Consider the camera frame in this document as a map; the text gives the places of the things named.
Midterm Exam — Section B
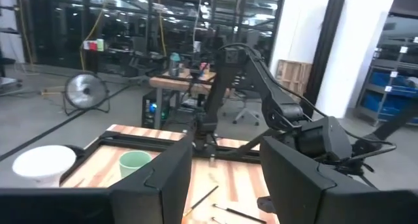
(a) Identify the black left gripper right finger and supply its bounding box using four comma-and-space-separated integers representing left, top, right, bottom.
259, 135, 418, 224

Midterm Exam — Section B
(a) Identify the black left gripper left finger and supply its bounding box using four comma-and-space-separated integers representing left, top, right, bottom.
0, 131, 197, 224

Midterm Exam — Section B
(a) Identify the pale green plastic cup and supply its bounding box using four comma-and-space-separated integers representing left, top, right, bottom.
118, 150, 153, 180

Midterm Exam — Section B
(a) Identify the orange fan paintbrush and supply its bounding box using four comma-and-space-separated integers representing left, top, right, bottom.
182, 185, 219, 224

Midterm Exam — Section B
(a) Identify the blue storage bin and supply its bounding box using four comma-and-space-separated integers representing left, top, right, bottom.
372, 72, 418, 97
362, 93, 418, 123

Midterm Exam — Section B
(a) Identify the wooden pallet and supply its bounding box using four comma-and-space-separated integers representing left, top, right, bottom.
276, 59, 314, 104

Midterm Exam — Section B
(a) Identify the grey office chair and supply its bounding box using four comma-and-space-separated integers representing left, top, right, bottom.
223, 86, 262, 126

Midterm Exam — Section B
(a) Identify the black computer tower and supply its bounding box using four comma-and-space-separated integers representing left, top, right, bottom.
141, 89, 180, 129

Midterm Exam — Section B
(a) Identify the metal storage shelf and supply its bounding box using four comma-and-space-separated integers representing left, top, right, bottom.
354, 36, 418, 126

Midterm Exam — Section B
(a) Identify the black steel column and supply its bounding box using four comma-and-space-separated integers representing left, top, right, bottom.
299, 0, 347, 119

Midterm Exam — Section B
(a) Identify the wooden top workbench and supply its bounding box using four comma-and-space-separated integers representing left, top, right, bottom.
149, 69, 236, 130

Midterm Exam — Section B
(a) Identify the round metal floor fan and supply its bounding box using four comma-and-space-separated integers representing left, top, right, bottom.
63, 71, 111, 116

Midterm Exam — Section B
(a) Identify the teal lid water bottle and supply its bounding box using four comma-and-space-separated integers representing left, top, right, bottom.
168, 52, 182, 77

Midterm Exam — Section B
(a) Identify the red and white small box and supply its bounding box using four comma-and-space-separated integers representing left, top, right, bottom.
83, 39, 98, 52

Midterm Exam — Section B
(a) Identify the yellow hanging cable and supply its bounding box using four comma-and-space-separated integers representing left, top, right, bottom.
79, 0, 110, 71
156, 0, 168, 57

